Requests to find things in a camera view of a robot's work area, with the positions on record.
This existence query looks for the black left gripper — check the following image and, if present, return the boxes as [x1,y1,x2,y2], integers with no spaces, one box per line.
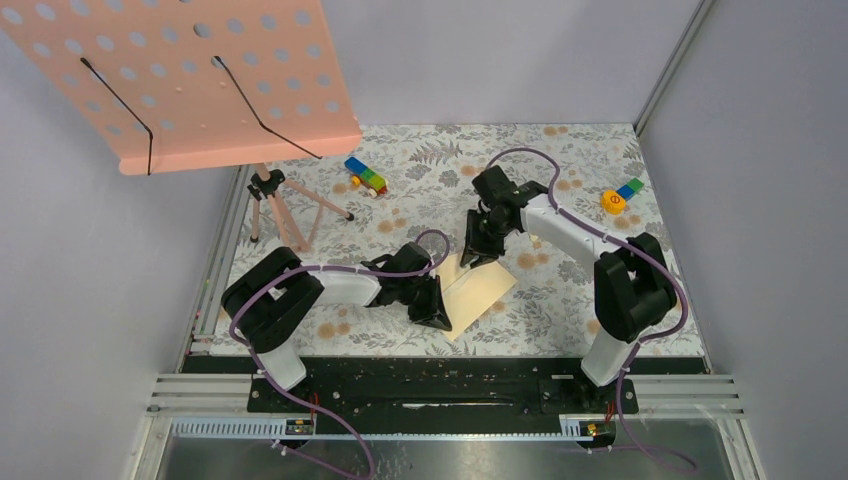
[397,275,452,332]

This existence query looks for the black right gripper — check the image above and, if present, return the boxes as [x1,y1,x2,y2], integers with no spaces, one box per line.
[460,209,515,269]

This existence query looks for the cream envelope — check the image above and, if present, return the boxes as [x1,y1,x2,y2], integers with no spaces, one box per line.
[435,254,516,341]

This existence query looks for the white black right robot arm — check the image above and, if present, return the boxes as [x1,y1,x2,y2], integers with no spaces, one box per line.
[460,166,677,412]

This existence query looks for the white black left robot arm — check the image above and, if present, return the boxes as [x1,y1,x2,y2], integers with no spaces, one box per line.
[221,242,452,411]

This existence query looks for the floral patterned table mat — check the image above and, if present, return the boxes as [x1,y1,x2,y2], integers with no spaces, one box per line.
[210,123,706,359]

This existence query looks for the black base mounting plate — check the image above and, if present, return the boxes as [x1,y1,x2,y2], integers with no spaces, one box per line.
[180,355,709,437]

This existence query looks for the multicolour toy block car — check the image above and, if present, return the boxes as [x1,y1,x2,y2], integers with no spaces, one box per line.
[344,156,388,198]

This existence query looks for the yellow blue green toy blocks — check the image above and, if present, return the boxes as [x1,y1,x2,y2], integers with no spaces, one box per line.
[600,178,644,215]

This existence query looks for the pink tripod music stand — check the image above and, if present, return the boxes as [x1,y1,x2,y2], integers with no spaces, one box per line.
[0,0,363,253]

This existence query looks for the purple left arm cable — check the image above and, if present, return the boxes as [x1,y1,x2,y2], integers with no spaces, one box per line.
[228,229,452,480]

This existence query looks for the aluminium frame rail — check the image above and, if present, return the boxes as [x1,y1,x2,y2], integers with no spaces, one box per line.
[130,368,763,479]

